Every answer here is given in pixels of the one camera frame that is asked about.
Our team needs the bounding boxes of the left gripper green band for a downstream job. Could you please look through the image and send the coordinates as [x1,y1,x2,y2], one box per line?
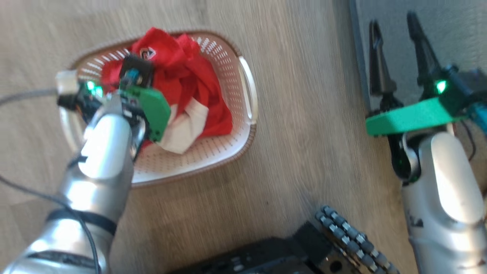
[57,81,172,143]

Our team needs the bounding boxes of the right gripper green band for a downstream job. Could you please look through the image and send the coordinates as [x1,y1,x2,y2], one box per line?
[365,11,468,182]

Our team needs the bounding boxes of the red and white shirt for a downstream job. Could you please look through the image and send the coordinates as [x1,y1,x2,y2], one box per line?
[100,27,233,155]

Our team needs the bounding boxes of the white perforated laundry basket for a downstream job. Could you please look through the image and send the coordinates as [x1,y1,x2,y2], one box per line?
[57,30,258,188]

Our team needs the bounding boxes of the grey fabric sofa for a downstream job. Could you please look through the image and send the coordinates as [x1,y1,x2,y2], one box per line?
[349,0,487,191]

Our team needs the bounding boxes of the black omni wheel grey rollers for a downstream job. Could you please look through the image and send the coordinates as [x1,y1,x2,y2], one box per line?
[315,205,400,274]

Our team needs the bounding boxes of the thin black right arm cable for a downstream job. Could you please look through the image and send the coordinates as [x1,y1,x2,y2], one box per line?
[460,121,477,161]

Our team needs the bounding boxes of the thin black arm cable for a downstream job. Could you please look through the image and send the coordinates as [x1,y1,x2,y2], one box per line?
[0,174,101,274]
[460,121,477,161]

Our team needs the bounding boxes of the grey braided cable sleeve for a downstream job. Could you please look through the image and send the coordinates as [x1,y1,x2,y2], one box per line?
[0,88,59,106]

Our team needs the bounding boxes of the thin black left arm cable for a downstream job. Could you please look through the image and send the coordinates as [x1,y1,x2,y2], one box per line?
[0,174,101,274]

